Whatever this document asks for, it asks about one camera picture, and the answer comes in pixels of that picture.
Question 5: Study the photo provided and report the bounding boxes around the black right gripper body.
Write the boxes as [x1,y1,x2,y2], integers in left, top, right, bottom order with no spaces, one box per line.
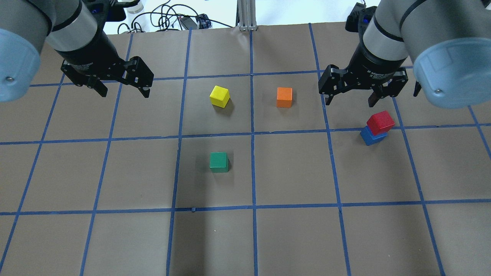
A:
[318,42,408,97]

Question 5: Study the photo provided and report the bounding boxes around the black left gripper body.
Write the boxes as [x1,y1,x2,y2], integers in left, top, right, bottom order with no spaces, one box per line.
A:
[60,30,154,86]

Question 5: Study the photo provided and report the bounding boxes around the red wooden block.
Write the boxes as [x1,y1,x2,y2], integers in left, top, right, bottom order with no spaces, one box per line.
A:
[367,111,395,136]

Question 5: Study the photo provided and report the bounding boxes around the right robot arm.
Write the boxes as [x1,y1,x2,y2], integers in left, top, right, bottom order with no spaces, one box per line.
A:
[318,0,491,109]

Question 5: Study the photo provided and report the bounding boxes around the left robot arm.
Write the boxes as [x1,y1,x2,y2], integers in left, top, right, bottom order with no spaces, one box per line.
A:
[0,0,154,102]

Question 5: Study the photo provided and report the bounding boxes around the blue wooden block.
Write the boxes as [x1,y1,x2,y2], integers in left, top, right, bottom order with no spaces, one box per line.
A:
[361,126,388,146]

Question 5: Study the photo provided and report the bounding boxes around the orange wooden block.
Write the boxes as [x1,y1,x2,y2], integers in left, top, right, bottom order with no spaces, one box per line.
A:
[276,87,293,108]

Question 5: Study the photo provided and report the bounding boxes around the yellow wooden block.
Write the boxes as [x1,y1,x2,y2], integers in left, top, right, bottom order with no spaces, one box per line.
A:
[210,85,230,108]

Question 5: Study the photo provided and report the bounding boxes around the green wooden block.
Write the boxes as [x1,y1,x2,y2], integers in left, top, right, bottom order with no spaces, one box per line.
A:
[209,152,229,173]

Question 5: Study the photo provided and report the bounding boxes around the aluminium frame post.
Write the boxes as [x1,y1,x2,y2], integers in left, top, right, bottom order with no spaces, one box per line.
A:
[236,0,258,32]

